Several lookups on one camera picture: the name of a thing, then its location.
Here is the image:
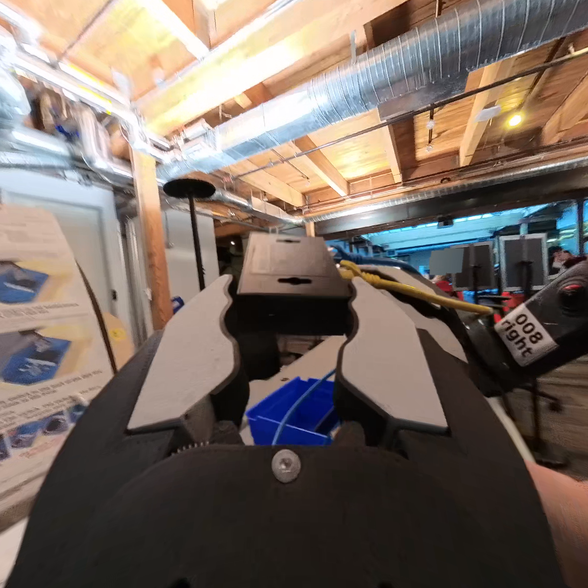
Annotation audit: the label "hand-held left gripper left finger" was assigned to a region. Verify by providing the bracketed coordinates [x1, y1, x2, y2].
[126, 274, 252, 445]

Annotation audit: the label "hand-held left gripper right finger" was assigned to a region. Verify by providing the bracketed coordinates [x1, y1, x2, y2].
[334, 278, 451, 449]

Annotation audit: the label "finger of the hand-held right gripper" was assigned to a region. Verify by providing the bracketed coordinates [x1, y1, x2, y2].
[374, 267, 454, 302]
[390, 294, 470, 364]

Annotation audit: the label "yellow ethernet cable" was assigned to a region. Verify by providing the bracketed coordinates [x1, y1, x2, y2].
[339, 260, 495, 316]

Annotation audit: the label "blue ethernet cable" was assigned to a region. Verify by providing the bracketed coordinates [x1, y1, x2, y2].
[271, 246, 416, 445]

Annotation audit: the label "blue plastic bin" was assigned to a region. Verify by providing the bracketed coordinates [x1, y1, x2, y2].
[246, 377, 343, 446]

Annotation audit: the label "black network switch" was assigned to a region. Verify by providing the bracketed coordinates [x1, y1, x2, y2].
[235, 232, 353, 337]

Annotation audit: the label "person's right forearm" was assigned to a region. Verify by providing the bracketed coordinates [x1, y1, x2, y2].
[524, 459, 588, 588]

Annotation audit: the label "grey board stand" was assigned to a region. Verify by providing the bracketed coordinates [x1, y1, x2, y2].
[458, 241, 498, 291]
[498, 233, 548, 291]

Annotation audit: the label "wooden display board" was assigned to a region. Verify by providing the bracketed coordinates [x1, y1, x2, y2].
[78, 264, 135, 374]

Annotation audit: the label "wooden pillar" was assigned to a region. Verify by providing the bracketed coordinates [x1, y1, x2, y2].
[130, 147, 174, 332]

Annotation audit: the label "instruction poster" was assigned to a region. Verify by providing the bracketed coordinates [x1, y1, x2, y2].
[0, 207, 116, 502]

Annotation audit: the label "white door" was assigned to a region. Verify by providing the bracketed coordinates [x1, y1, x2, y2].
[0, 177, 118, 324]

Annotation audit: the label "black floor lamp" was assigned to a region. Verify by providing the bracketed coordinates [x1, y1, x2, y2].
[163, 178, 217, 291]

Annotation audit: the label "insulated silver pipes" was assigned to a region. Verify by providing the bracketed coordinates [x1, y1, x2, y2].
[0, 28, 160, 185]

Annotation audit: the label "narrow spiral ceiling duct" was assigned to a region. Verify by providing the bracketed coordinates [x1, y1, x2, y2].
[213, 156, 588, 228]

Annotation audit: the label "large silver ceiling duct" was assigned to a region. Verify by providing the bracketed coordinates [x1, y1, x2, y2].
[156, 0, 588, 182]

